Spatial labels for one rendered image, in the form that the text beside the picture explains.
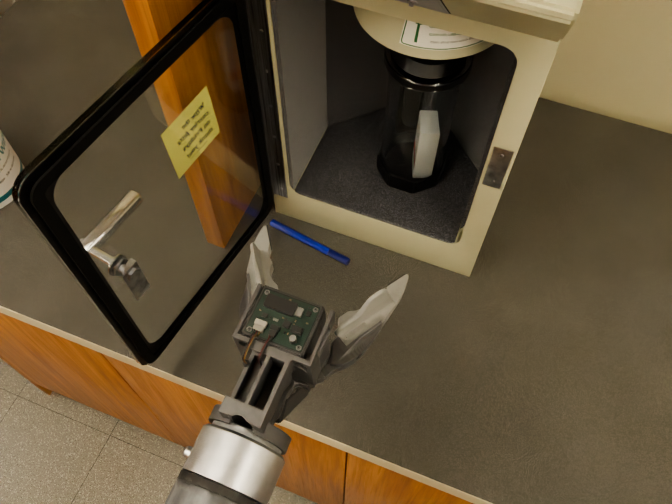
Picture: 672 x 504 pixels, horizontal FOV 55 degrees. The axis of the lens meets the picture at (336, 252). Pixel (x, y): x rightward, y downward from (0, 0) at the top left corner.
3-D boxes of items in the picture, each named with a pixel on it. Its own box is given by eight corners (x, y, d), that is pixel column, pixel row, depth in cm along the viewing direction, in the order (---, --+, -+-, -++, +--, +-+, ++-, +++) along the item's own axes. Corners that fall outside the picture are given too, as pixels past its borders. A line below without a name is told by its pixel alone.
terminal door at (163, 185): (275, 204, 97) (241, -28, 62) (144, 370, 84) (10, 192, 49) (270, 202, 97) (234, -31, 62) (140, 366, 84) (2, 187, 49)
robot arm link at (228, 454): (271, 511, 54) (186, 474, 56) (293, 459, 56) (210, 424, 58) (260, 500, 48) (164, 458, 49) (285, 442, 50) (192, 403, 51)
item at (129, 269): (153, 287, 71) (139, 262, 67) (140, 302, 70) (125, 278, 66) (139, 279, 72) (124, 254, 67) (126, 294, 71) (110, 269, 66)
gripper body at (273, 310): (341, 304, 54) (282, 441, 48) (342, 340, 61) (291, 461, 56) (258, 274, 55) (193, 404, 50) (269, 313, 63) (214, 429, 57)
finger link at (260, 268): (262, 201, 60) (282, 287, 56) (269, 232, 66) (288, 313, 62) (229, 208, 60) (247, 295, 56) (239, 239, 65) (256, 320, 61)
